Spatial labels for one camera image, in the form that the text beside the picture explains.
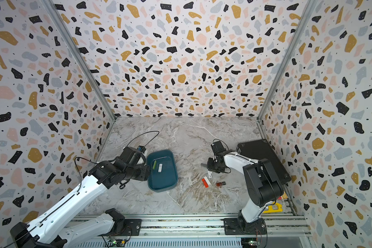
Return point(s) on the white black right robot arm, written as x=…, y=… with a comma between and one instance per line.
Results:
x=263, y=185

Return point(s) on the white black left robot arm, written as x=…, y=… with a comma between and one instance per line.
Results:
x=50, y=230

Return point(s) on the teal plastic storage box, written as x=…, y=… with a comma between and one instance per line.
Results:
x=163, y=171

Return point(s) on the dark red metal usb drive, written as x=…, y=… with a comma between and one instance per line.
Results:
x=220, y=184

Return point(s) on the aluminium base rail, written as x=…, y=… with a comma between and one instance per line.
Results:
x=284, y=230

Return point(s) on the black flat plate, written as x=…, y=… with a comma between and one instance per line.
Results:
x=261, y=149

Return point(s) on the red usb flash drive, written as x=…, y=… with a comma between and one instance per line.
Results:
x=206, y=183

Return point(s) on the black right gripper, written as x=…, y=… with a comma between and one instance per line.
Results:
x=209, y=168

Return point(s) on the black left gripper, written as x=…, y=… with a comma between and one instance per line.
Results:
x=145, y=172

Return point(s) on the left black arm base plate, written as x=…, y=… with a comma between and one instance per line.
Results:
x=130, y=227

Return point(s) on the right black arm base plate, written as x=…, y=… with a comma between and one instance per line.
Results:
x=238, y=226

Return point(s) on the yellow triangular plastic piece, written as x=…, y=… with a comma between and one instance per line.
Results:
x=276, y=208

